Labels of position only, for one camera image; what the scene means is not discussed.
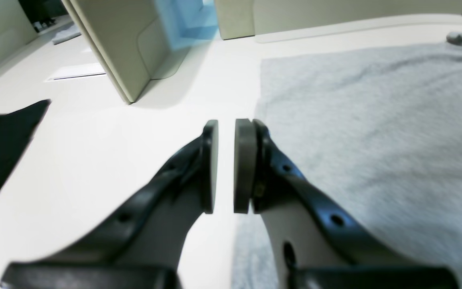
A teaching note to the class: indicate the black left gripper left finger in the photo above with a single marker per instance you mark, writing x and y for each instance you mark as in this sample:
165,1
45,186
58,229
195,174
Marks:
139,245

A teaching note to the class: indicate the beige bin at right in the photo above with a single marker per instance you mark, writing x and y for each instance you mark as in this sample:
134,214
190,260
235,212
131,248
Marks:
127,40

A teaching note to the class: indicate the blue translucent plastic sheet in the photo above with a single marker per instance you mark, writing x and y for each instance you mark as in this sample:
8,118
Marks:
186,23

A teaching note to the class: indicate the grey T-shirt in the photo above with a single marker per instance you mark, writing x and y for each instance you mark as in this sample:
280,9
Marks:
379,131

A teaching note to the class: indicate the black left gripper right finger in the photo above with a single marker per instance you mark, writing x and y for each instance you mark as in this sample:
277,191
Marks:
316,243

